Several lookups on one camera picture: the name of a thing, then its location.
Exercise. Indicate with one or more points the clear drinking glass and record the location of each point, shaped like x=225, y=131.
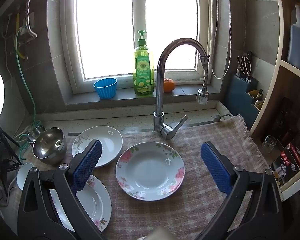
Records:
x=269, y=143

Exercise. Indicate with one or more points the wooden shelf unit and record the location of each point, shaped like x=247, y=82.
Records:
x=277, y=42

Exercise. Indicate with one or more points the pink rose rimmed plate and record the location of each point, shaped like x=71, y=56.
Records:
x=150, y=172

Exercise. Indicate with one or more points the pink checked cloth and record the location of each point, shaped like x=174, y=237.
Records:
x=197, y=135

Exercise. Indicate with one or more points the green dish soap bottle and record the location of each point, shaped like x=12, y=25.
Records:
x=143, y=72

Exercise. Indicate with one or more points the grey leaf patterned plate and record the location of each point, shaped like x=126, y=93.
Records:
x=107, y=138

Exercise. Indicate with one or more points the pink blossom white plate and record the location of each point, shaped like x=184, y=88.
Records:
x=95, y=202

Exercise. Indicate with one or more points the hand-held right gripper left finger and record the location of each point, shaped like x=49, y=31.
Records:
x=87, y=165

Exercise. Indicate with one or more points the pale blue ceramic bowl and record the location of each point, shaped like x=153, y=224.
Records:
x=23, y=175

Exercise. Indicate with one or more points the blue fluted plastic cup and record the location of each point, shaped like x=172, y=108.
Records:
x=105, y=88

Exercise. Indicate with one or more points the white cutting board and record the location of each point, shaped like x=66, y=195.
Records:
x=296, y=15

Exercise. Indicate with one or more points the yellow gas pipe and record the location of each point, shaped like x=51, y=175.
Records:
x=18, y=22

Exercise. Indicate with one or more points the black tripod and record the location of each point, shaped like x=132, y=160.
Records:
x=5, y=165

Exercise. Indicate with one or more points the blue cutting board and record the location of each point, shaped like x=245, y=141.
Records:
x=298, y=47

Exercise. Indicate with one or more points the blue knife block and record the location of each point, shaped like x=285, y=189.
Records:
x=240, y=97

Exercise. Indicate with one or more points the white framed window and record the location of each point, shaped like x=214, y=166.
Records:
x=105, y=30

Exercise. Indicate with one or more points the small red steel bowl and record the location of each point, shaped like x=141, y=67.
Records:
x=36, y=130

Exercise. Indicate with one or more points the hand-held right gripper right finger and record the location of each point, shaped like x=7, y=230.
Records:
x=215, y=165

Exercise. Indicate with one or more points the orange fruit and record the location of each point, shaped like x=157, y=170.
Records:
x=169, y=85

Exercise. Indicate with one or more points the red and black box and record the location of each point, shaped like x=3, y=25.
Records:
x=287, y=165

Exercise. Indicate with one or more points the large stainless steel bowl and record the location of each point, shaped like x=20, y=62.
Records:
x=48, y=142

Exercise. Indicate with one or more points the chrome kitchen faucet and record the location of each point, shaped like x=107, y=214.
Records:
x=160, y=80

